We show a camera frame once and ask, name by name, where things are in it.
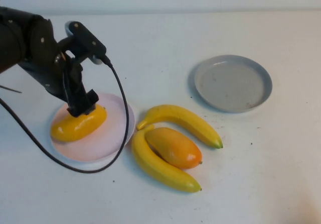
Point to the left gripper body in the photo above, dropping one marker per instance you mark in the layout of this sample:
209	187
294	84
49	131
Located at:
47	65

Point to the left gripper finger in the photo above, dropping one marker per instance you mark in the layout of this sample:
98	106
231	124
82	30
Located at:
81	109
92	97

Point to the yellow toy mango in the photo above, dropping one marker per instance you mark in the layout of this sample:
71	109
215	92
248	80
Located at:
75	128

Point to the orange-yellow toy mango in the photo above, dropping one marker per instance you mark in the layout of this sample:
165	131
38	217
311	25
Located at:
175	148

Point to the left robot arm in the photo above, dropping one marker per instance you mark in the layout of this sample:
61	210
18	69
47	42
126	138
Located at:
10	45

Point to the pink round plate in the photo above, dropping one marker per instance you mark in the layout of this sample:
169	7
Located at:
100	143

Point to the grey-blue round plate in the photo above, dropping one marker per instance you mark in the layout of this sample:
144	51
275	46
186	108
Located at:
233	86

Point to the black zip tie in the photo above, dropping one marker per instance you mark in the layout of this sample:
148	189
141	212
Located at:
11	89

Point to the yellow toy banana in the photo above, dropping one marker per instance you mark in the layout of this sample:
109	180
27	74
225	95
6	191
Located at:
175	114
153	166

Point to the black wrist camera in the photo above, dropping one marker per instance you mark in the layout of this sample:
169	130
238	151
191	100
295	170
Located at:
85	39

